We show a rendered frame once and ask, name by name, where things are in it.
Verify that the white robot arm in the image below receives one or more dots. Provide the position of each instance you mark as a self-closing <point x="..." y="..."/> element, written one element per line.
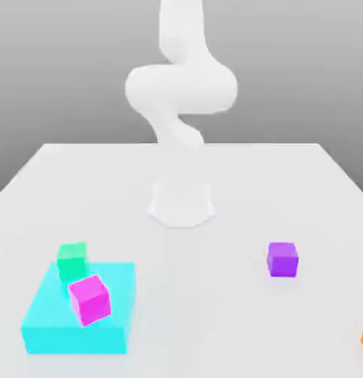
<point x="181" y="88"/>

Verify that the small purple cube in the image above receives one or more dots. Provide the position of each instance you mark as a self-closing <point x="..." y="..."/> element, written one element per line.
<point x="282" y="261"/>

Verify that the small green cube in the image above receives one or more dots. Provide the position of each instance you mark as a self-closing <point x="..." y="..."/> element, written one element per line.
<point x="71" y="261"/>

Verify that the small magenta cube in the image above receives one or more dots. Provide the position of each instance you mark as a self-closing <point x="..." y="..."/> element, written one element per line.
<point x="91" y="301"/>

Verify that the large cyan box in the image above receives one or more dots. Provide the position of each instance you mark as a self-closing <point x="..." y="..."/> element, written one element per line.
<point x="51" y="324"/>

